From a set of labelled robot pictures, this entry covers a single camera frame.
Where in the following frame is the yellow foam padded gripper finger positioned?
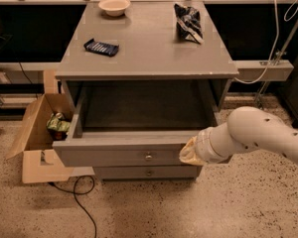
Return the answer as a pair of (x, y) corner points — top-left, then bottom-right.
(179, 136), (206, 166)

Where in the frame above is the grey drawer cabinet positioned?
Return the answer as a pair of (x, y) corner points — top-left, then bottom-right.
(53, 2), (238, 179)

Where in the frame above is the dark crumpled chip bag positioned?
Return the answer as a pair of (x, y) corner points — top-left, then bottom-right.
(174, 4), (203, 45)

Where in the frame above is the grey lower drawer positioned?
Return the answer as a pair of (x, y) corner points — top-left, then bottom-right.
(93, 166), (202, 180)

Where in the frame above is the white hanging cable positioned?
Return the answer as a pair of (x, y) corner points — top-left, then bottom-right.
(233, 0), (298, 85)

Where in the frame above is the white bowl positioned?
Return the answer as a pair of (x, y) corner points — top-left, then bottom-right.
(98, 0), (130, 17)

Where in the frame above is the green snack bag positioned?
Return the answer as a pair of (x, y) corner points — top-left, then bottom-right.
(47, 113), (71, 133)

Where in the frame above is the brown cardboard box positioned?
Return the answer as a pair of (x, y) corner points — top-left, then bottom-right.
(6, 93), (74, 183)

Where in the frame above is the grey drawer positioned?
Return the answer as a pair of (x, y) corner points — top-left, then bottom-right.
(93, 166), (202, 180)
(53, 79), (220, 168)

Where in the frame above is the metal window rail frame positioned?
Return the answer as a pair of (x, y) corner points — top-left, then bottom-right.
(0, 0), (283, 80)

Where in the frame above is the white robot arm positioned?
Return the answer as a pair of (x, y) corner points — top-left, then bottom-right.
(179, 106), (298, 166)

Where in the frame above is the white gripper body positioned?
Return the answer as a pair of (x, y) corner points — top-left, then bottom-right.
(195, 127), (229, 164)

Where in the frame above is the grey top drawer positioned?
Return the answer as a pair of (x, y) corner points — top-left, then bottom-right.
(53, 79), (220, 168)

